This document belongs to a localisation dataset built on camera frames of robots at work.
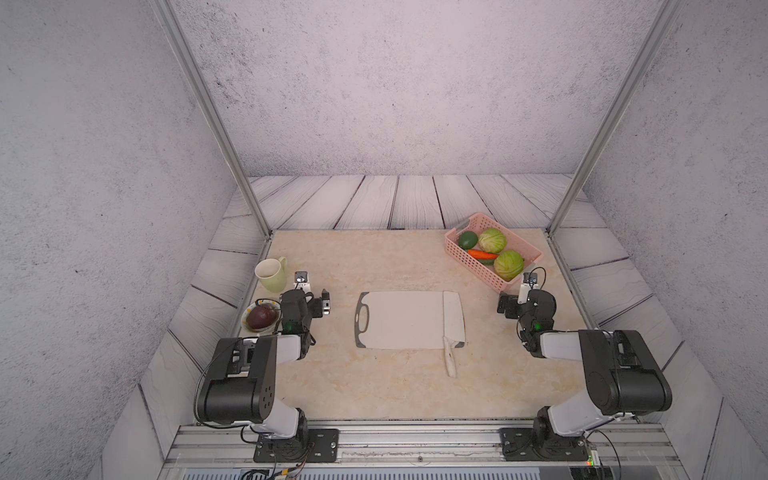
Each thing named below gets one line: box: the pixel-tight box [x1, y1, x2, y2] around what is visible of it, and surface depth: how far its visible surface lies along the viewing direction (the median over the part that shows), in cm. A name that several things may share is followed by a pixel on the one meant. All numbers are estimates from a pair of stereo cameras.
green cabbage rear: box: [478, 228, 507, 254], surface depth 112 cm
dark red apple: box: [246, 305, 278, 329], surface depth 92 cm
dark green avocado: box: [458, 231, 478, 250], surface depth 115 cm
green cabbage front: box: [493, 250, 524, 282], surface depth 104 cm
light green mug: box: [254, 256, 288, 293], surface depth 101 cm
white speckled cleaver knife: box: [443, 291, 466, 379], surface depth 96 cm
